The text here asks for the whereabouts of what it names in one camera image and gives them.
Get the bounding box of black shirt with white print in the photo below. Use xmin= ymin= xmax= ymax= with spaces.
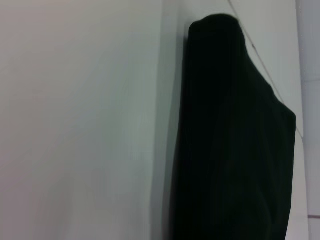
xmin=172 ymin=13 xmax=297 ymax=240

